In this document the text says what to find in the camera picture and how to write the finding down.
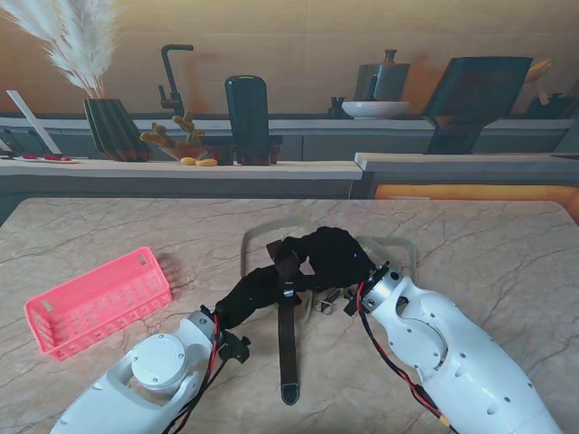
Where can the printed kitchen scene backdrop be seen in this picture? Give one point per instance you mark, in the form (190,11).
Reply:
(289,27)

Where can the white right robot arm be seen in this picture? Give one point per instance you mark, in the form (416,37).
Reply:
(429,343)

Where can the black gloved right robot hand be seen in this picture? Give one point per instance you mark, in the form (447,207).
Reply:
(339,262)

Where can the pink plastic storage basket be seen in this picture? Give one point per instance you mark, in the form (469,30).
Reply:
(90,312)

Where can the tan braided belt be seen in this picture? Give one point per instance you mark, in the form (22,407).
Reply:
(244,257)

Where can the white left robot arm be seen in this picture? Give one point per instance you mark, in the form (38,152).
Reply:
(158,357)

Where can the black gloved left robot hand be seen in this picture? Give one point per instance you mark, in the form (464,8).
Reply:
(253,294)

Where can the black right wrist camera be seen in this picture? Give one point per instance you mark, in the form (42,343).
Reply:
(350,307)

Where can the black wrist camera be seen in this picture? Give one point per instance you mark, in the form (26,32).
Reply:
(235,348)
(350,307)

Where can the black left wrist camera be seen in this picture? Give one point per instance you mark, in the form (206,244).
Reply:
(235,348)

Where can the dark brown braided belt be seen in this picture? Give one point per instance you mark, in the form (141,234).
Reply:
(287,352)

